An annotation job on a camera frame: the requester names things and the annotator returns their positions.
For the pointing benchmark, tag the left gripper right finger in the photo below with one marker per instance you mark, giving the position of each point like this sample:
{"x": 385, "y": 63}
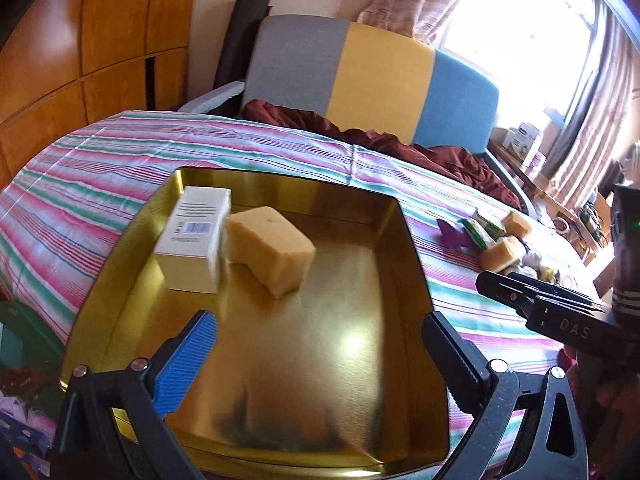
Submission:
{"x": 550, "y": 443}

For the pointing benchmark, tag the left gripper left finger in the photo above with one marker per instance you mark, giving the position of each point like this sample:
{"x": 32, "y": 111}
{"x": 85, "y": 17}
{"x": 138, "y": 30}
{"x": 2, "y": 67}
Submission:
{"x": 113, "y": 425}

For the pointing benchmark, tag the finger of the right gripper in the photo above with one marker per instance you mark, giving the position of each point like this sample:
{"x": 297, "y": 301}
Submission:
{"x": 556, "y": 291}
{"x": 507, "y": 289}

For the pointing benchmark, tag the yellow sponge block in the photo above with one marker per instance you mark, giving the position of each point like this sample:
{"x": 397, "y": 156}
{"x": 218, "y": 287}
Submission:
{"x": 274, "y": 250}
{"x": 506, "y": 252}
{"x": 517, "y": 224}

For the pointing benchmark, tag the green Weidan snack pack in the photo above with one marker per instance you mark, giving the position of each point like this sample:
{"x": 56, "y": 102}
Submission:
{"x": 479, "y": 236}

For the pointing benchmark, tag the purple snack packet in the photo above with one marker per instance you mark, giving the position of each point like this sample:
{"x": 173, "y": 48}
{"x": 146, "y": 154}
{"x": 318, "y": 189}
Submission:
{"x": 454, "y": 236}

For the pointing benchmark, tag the white pink cardboard box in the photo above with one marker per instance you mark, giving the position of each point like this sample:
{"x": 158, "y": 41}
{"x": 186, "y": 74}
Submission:
{"x": 188, "y": 248}

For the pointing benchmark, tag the yellow knitted cloth bundle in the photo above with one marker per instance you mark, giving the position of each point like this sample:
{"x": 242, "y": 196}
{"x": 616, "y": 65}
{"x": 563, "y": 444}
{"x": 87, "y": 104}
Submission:
{"x": 548, "y": 274}

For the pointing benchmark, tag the white plastic bag ball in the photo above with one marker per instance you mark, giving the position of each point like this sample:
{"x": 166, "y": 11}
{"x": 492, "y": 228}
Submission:
{"x": 530, "y": 264}

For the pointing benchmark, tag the green medicine box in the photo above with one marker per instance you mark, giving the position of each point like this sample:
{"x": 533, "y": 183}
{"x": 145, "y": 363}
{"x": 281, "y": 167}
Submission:
{"x": 494, "y": 227}

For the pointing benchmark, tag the person right hand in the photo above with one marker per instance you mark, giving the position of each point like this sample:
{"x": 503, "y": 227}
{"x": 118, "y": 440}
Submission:
{"x": 620, "y": 395}

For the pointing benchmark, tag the wooden side desk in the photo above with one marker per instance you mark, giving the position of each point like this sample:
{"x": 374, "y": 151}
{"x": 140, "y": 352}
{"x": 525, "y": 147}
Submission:
{"x": 566, "y": 222}

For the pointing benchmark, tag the maroon blanket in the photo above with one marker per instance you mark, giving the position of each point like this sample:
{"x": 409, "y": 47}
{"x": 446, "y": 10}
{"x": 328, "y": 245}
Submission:
{"x": 452, "y": 162}

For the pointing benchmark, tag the white appliance box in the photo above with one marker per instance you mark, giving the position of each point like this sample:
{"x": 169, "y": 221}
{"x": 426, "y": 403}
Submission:
{"x": 519, "y": 141}

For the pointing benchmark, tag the pink curtain right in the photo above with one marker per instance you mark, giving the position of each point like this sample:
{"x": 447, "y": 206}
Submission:
{"x": 582, "y": 152}

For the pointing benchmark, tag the gold metal tin box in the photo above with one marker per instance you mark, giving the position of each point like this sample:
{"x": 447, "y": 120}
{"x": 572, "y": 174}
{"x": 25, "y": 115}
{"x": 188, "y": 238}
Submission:
{"x": 329, "y": 382}

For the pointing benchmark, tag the striped bed sheet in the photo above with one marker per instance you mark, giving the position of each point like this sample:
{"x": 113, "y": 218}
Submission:
{"x": 66, "y": 209}

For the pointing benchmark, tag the grey yellow blue headboard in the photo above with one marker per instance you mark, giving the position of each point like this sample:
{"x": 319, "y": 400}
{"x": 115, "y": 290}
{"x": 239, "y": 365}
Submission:
{"x": 359, "y": 76}

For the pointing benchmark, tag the wooden wardrobe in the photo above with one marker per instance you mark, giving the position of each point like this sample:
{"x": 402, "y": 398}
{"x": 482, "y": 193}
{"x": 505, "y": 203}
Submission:
{"x": 69, "y": 63}

